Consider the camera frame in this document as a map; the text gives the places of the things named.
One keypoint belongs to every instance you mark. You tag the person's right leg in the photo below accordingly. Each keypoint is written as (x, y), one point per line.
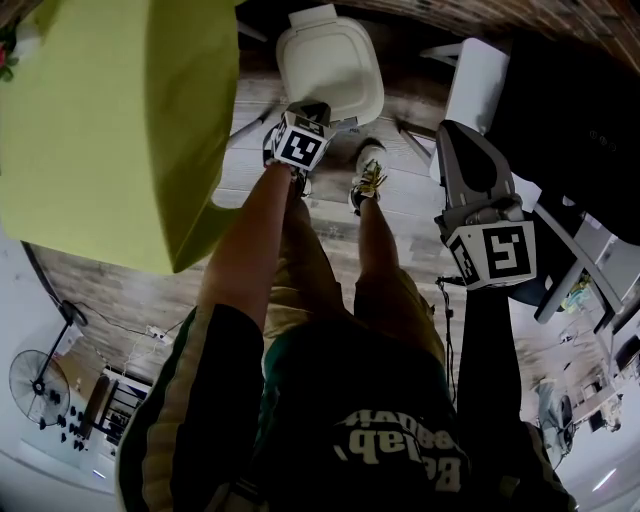
(377, 240)

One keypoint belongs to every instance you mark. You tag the person's green printed jersey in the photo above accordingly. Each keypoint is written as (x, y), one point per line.
(350, 390)

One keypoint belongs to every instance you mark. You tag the group of small black objects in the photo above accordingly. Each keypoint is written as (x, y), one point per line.
(65, 432)

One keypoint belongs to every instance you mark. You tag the person's left white sneaker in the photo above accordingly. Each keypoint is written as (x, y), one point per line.
(302, 182)

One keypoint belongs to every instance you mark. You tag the person's white sneaker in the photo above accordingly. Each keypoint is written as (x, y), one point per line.
(302, 182)
(367, 170)

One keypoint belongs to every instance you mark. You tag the black standing fan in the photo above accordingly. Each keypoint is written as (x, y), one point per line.
(35, 385)

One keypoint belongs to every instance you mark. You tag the person's bare left forearm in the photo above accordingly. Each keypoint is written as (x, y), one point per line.
(240, 250)

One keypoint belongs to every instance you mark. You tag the person's black-sleeved right forearm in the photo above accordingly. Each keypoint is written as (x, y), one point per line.
(487, 350)

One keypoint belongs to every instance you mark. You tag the green tablecloth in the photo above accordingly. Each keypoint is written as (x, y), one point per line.
(110, 125)

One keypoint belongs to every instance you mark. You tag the person's left leg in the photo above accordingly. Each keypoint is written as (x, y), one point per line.
(305, 225)

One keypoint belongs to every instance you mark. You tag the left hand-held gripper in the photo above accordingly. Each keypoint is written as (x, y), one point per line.
(300, 145)

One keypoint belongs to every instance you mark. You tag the white trash bin lid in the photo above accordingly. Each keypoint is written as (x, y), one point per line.
(325, 60)

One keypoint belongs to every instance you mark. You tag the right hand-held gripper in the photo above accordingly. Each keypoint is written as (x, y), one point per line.
(505, 250)

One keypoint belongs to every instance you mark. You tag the white cup with colourful cloth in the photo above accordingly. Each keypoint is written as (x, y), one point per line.
(577, 297)

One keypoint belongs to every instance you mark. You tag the person's tan shorts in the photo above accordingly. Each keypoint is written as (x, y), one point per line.
(310, 300)

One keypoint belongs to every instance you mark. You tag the pink flower vase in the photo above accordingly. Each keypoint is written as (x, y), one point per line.
(6, 55)

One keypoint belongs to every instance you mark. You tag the white power strip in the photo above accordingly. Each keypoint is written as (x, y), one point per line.
(160, 336)

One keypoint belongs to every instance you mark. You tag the black office chair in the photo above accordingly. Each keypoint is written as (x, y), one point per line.
(530, 290)

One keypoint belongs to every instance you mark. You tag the person's right white sneaker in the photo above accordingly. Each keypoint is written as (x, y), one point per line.
(367, 170)

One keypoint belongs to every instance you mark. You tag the person's leg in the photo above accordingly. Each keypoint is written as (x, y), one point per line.
(305, 225)
(377, 240)

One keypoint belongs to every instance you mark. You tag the grey swivel chair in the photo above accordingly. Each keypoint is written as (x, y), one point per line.
(562, 415)

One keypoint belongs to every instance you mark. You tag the black metal rack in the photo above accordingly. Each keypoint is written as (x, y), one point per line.
(115, 410)

